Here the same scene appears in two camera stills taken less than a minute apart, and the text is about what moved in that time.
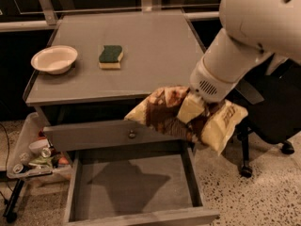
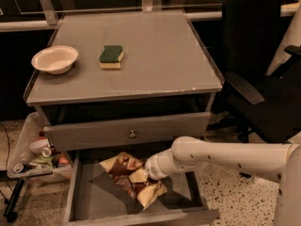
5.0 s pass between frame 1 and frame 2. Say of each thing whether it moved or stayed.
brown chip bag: moved
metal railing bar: stayed
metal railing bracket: stayed
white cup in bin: stayed
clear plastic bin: stayed
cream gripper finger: moved
